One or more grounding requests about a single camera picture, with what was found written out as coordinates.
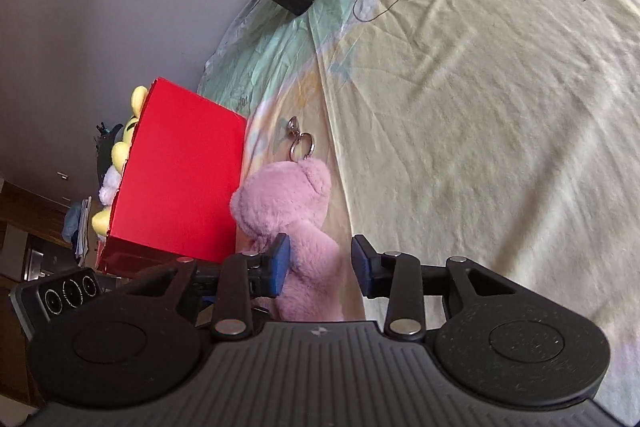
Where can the dark bag with clip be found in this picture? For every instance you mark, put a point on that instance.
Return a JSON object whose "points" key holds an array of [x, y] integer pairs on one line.
{"points": [[107, 142]]}

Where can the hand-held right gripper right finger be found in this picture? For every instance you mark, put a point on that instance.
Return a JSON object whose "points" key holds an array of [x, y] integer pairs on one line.
{"points": [[362, 264]]}

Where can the white fluffy dog plush toy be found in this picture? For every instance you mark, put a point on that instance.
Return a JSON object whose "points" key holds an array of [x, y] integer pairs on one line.
{"points": [[107, 189]]}

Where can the blue cloth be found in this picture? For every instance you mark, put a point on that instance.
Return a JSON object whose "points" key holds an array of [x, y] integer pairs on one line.
{"points": [[75, 222]]}

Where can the brown wooden table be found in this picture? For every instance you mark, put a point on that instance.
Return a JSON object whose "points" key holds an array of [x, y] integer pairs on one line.
{"points": [[20, 207]]}

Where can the pale yellow printed tablecloth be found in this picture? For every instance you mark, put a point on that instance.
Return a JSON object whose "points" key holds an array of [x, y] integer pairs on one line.
{"points": [[475, 107]]}

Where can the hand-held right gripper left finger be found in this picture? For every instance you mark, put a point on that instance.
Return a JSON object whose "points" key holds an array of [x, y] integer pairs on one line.
{"points": [[280, 264]]}

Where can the yellow bear plush red shirt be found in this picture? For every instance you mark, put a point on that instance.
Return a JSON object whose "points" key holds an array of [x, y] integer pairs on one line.
{"points": [[120, 154]]}

